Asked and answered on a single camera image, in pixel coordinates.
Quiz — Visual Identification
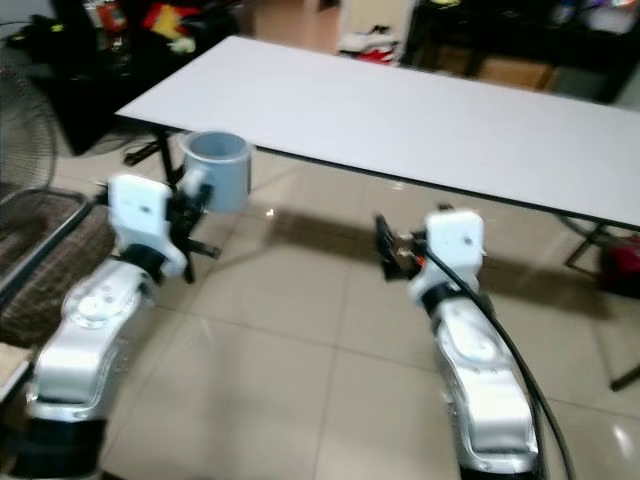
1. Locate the grey cup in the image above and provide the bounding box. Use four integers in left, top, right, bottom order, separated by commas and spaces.
179, 130, 254, 214

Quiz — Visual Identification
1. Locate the light wooden board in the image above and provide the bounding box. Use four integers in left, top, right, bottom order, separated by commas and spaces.
1, 345, 30, 401

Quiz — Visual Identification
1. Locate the red appliance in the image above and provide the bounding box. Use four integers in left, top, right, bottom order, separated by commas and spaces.
600, 235, 640, 297

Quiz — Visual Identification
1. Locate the black table leg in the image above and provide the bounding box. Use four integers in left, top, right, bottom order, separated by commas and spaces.
565, 220, 623, 273
155, 130, 191, 187

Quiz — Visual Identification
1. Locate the checked seat metal chair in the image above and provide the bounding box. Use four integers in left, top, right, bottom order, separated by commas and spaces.
1, 185, 107, 349

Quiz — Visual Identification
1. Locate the black shelf unit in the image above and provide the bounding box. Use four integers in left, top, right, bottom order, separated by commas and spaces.
405, 0, 640, 103

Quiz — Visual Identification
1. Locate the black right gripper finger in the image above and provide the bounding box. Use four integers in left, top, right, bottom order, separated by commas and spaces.
375, 213, 403, 281

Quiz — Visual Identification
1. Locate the black standing fan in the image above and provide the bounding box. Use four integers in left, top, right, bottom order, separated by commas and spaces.
1, 55, 63, 196

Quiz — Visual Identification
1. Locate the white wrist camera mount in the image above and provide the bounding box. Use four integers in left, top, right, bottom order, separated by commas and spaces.
408, 207, 486, 301
107, 174, 191, 283

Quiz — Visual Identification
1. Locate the black rack with toys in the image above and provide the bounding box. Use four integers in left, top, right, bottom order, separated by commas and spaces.
50, 0, 241, 151

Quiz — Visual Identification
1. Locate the black power strip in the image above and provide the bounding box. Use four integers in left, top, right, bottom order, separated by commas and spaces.
125, 140, 162, 167

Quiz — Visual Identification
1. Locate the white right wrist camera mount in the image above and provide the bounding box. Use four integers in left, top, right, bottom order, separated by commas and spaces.
408, 207, 486, 301

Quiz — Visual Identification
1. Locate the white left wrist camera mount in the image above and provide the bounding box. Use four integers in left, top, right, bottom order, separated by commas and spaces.
107, 174, 191, 283

